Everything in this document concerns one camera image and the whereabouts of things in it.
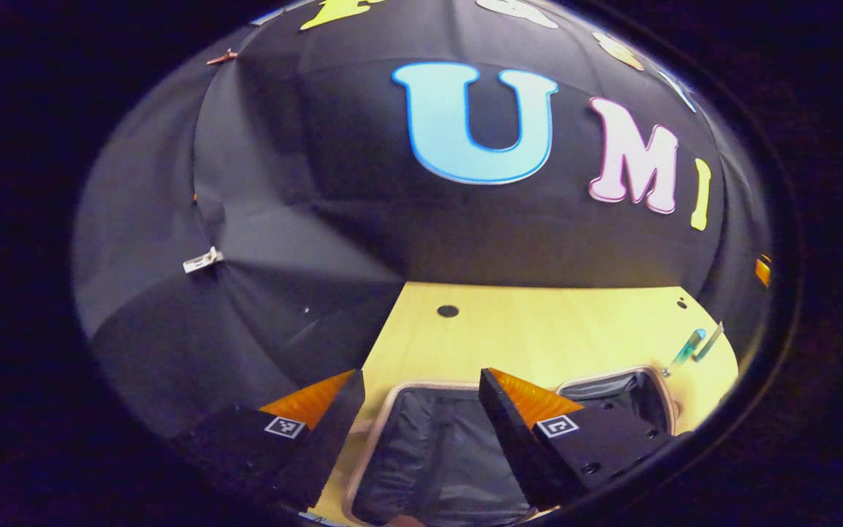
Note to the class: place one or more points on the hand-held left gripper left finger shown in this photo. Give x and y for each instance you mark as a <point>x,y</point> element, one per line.
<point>334,446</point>

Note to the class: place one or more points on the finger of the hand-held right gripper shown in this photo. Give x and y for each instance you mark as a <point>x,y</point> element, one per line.
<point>762,271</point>

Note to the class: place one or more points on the black backdrop cloth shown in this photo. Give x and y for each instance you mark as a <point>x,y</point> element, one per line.
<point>319,146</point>

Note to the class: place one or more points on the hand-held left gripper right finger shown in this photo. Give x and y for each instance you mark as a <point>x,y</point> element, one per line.
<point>506,439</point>

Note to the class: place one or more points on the white cloth clip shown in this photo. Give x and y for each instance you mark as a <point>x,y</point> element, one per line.
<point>203,260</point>

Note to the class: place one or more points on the pink suitcase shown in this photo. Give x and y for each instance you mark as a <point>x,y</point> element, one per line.
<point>429,454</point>

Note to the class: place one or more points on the white blue gradient tube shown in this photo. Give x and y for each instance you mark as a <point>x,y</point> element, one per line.
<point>708,342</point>

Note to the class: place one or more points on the red cloth clip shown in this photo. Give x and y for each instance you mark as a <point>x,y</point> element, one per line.
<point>222,56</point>

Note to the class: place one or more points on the small blue bottle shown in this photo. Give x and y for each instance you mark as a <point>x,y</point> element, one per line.
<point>688,348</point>

